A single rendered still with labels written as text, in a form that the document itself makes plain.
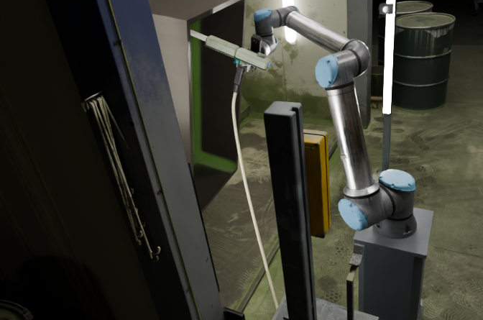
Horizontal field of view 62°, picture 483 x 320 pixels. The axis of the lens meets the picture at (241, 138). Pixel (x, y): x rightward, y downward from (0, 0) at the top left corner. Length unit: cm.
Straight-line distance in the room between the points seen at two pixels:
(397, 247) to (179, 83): 122
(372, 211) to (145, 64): 108
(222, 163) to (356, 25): 178
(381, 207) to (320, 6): 243
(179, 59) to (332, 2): 220
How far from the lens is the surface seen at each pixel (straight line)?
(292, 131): 76
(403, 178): 185
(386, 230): 194
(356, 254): 122
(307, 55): 400
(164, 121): 122
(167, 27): 183
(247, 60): 178
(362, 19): 377
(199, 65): 256
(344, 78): 159
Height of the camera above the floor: 196
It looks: 28 degrees down
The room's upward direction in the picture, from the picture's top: 9 degrees counter-clockwise
